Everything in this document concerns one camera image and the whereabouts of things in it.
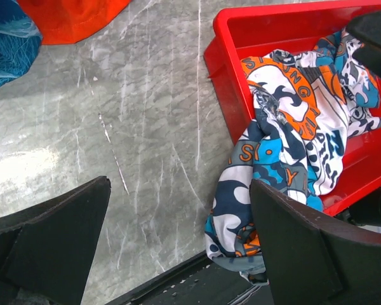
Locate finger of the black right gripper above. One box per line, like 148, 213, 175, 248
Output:
346, 10, 381, 79

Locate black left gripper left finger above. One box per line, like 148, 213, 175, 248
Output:
0, 176, 110, 304

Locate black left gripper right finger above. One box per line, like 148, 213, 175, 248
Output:
250, 180, 381, 304

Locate multicolour patterned shorts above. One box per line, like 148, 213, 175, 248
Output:
204, 30, 381, 286

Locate blue patterned hanging shorts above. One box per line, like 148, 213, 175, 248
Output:
0, 1, 43, 87

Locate orange hanging shorts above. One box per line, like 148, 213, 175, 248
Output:
18, 0, 130, 45

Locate red plastic tray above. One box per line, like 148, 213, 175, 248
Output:
204, 1, 381, 216

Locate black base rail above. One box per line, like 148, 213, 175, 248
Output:
109, 252, 274, 305

